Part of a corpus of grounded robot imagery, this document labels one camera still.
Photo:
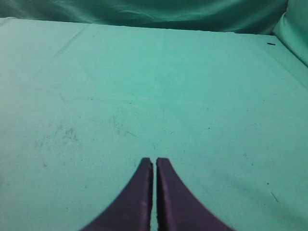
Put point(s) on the green cloth table cover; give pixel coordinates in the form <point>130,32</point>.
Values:
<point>90,87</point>

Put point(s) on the right gripper dark purple left finger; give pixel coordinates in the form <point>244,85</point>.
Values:
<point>131,210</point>

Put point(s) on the right gripper dark purple right finger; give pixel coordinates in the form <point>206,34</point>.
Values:
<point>177,208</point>

